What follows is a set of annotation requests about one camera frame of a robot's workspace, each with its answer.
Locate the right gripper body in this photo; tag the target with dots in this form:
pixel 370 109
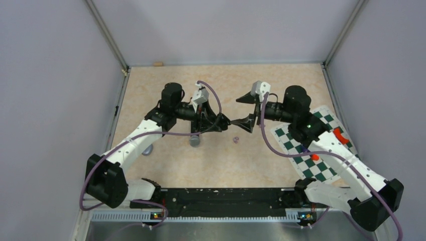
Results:
pixel 258 112

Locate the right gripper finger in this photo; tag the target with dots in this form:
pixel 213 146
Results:
pixel 246 123
pixel 248 98

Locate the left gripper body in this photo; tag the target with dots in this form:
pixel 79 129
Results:
pixel 198 122

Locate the black earbud charging case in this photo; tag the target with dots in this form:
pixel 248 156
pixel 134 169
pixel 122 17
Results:
pixel 224 122

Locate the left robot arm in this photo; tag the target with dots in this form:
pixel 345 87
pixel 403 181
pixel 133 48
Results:
pixel 105 174

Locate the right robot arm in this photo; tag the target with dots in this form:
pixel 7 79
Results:
pixel 369 198

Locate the grey purple earbud case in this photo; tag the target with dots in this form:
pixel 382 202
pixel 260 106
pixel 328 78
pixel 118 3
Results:
pixel 148 150

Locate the black microphone grey head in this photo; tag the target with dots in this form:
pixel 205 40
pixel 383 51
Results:
pixel 194 140

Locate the small wooden cork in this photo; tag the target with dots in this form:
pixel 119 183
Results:
pixel 158 64

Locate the small orange block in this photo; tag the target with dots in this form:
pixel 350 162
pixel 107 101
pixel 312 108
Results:
pixel 315 157

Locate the red orange block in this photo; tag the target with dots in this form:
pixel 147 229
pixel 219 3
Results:
pixel 338 134

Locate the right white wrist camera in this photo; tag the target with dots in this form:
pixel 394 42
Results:
pixel 260 88

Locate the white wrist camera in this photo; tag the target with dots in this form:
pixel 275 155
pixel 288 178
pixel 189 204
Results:
pixel 200 96
pixel 260 88

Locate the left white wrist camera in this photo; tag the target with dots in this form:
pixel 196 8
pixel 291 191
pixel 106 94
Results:
pixel 200 96

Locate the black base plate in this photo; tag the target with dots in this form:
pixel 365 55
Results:
pixel 231 202

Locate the aluminium frame rail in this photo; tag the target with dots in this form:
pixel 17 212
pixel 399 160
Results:
pixel 89 201

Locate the grey slotted cable duct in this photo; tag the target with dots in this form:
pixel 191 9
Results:
pixel 145 216

